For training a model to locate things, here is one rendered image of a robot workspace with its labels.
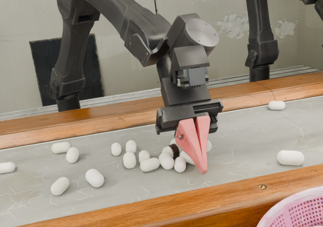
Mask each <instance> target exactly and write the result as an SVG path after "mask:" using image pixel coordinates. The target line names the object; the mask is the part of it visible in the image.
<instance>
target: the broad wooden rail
mask: <svg viewBox="0 0 323 227"><path fill-rule="evenodd" d="M208 91H209V94H210V97H211V100H214V99H221V101H222V103H223V106H224V107H223V110H222V112H228V111H234V110H240V109H246V108H253V107H259V106H265V105H268V104H269V103H270V102H271V101H283V102H288V101H293V100H299V99H305V98H311V97H317V96H323V71H321V72H312V73H306V74H300V75H294V76H288V77H281V78H275V79H269V80H262V81H256V82H250V83H244V84H235V85H229V86H223V87H216V88H210V89H208ZM163 107H165V106H164V102H163V98H162V96H158V97H152V98H145V99H139V100H133V101H126V102H120V103H114V104H108V105H102V106H96V107H89V108H81V109H74V110H68V111H62V112H55V113H49V114H43V115H37V116H31V117H24V118H18V119H10V120H3V121H0V150H3V149H9V148H15V147H20V146H26V145H32V144H37V143H45V142H51V141H56V140H62V139H68V138H74V137H80V136H86V135H92V134H97V133H103V132H109V131H116V130H122V129H128V128H134V127H139V126H145V125H151V124H155V123H156V115H157V109H159V108H163ZM222 112H218V113H222Z"/></svg>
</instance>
